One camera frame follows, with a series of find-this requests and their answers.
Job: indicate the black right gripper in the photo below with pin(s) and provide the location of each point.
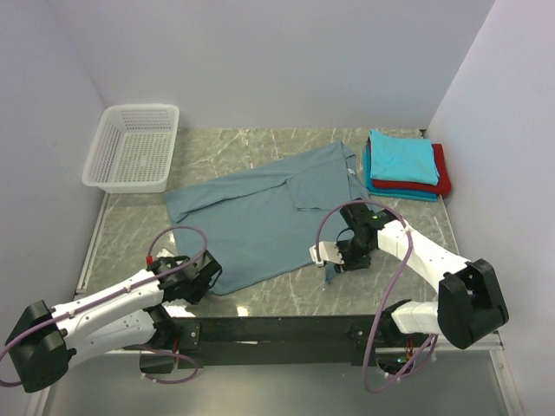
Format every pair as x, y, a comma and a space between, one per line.
353, 262

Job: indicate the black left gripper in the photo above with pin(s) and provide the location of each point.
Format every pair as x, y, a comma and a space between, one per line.
207, 275

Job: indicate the grey-blue t-shirt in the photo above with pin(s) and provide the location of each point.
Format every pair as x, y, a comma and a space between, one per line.
260, 223

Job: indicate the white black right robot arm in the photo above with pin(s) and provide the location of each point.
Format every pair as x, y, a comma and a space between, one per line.
469, 304

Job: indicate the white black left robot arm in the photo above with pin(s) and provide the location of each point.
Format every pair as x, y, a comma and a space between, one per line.
47, 341

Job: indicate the teal folded t-shirt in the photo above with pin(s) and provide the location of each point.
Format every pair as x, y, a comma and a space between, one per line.
390, 193

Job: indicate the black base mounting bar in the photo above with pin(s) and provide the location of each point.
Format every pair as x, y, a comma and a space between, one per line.
225, 341

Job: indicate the light blue folded t-shirt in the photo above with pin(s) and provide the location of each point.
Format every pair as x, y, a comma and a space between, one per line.
402, 159

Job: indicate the white perforated plastic basket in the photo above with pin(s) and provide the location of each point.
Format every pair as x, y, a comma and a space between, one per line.
132, 149

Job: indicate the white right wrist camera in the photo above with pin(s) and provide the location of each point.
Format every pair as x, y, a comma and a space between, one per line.
325, 252

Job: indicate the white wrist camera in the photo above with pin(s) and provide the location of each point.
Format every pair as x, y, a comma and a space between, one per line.
325, 252
164, 253

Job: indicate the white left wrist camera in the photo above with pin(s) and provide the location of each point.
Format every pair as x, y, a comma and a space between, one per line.
164, 253

